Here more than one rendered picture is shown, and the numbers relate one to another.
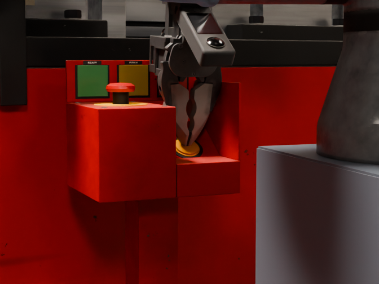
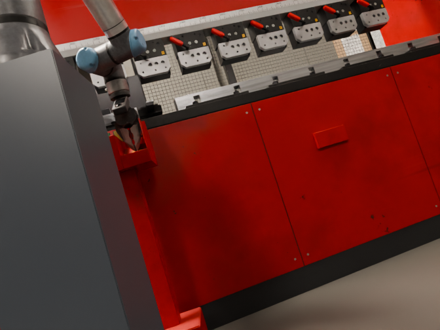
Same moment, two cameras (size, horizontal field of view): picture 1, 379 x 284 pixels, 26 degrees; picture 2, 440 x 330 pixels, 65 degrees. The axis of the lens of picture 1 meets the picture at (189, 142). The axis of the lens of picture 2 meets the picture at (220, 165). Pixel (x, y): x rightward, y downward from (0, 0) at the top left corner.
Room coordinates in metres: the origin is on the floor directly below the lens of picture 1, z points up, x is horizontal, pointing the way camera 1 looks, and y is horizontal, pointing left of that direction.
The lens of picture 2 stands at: (0.10, -0.63, 0.47)
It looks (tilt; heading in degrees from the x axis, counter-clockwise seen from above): 5 degrees up; 19
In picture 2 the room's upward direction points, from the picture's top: 18 degrees counter-clockwise
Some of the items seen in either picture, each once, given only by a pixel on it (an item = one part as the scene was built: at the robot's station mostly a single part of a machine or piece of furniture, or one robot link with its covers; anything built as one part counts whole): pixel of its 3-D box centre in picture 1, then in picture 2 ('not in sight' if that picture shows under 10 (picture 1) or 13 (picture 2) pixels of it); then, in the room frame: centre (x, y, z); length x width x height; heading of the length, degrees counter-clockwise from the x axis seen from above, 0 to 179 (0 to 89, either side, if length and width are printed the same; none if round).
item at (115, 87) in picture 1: (120, 96); not in sight; (1.11, 0.09, 0.79); 0.04 x 0.04 x 0.04
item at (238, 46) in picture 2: not in sight; (230, 44); (1.72, -0.33, 1.18); 0.15 x 0.09 x 0.17; 121
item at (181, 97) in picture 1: (172, 111); (129, 140); (1.16, 0.02, 0.77); 0.06 x 0.03 x 0.09; 23
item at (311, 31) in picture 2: not in sight; (303, 28); (1.93, -0.67, 1.18); 0.15 x 0.09 x 0.17; 121
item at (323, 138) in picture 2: not in sight; (330, 136); (1.71, -0.62, 0.59); 0.15 x 0.02 x 0.07; 121
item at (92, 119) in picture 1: (150, 125); (120, 147); (1.14, 0.05, 0.75); 0.20 x 0.16 x 0.18; 113
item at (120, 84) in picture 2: not in sight; (116, 89); (1.14, 0.00, 0.95); 0.08 x 0.08 x 0.05
